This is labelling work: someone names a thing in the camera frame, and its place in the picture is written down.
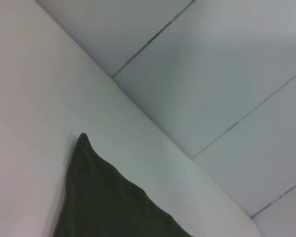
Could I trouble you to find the dark green FREE t-shirt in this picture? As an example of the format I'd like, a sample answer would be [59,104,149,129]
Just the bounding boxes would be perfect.
[53,133,195,237]

